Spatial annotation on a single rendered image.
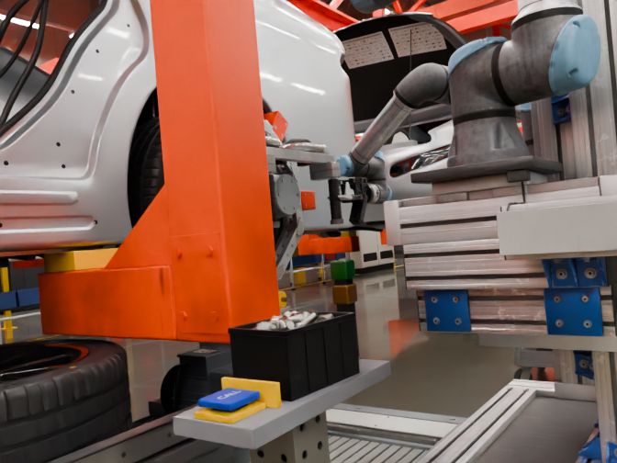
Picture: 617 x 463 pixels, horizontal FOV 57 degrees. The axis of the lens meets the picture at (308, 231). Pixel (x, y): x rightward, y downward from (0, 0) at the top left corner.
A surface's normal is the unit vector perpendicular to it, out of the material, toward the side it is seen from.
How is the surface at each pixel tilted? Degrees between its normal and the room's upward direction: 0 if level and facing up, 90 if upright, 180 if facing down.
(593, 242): 90
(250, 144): 90
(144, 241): 90
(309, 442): 90
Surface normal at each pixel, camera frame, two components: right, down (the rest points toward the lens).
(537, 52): -0.77, 0.06
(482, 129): -0.43, -0.28
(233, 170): 0.81, -0.07
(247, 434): -0.57, 0.04
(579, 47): 0.65, 0.07
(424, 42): -0.30, 0.80
